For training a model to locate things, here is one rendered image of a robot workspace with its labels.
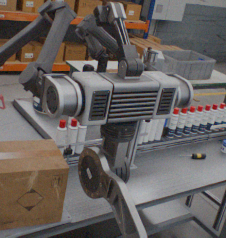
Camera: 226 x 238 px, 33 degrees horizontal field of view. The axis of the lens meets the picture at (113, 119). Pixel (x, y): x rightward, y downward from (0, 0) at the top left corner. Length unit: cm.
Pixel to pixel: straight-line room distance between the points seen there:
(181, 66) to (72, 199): 253
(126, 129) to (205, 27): 757
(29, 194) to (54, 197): 11
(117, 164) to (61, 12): 65
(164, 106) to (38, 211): 66
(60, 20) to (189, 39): 717
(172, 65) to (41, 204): 277
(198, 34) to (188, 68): 464
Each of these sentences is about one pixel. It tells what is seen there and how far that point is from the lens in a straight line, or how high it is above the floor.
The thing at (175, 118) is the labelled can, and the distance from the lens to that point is 250.
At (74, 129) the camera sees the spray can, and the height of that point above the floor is 104.
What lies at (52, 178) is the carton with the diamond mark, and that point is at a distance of 155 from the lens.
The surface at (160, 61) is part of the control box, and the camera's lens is 200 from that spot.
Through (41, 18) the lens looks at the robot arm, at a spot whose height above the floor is 161.
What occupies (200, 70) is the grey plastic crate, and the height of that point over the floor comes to 91.
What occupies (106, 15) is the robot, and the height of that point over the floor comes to 170.
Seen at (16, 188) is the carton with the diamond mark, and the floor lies 104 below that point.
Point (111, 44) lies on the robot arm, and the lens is 171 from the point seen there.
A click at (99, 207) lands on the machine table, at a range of 185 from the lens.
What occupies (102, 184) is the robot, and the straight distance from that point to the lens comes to 143.
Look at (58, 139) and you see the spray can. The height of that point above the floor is 99.
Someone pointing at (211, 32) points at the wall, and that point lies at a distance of 907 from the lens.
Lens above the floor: 193
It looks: 23 degrees down
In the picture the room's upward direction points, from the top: 11 degrees clockwise
